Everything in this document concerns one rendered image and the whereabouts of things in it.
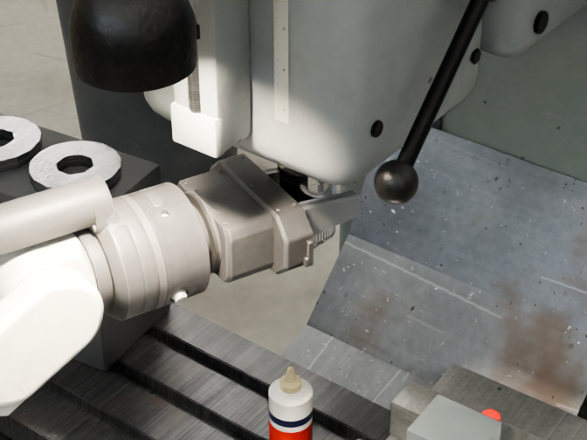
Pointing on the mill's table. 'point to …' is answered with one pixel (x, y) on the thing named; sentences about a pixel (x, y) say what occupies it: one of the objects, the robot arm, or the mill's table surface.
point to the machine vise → (500, 402)
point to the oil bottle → (290, 408)
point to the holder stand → (20, 182)
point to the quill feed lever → (427, 114)
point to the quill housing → (343, 79)
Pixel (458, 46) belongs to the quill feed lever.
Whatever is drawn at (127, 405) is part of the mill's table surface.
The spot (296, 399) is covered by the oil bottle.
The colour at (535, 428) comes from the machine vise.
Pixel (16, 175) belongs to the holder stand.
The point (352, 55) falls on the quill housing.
